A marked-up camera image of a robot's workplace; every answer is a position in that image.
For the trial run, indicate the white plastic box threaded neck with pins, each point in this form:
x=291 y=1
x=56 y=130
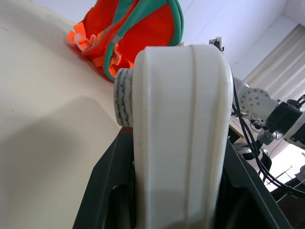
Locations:
x=176 y=124

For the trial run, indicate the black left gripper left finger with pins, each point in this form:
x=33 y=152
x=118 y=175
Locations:
x=107 y=186

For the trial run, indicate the beige window curtain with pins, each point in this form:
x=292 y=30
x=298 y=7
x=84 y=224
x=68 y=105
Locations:
x=281 y=59

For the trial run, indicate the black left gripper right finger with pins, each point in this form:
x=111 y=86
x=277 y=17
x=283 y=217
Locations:
x=247 y=205

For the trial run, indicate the black background chair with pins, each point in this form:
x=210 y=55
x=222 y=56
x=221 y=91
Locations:
x=266 y=162

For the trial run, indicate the orange and teal backpack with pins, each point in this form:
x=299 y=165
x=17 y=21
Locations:
x=147 y=28

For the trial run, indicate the wooden background desk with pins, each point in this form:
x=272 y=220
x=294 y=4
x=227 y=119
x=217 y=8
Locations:
x=238 y=130

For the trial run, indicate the white wall switch box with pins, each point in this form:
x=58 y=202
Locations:
x=217 y=43

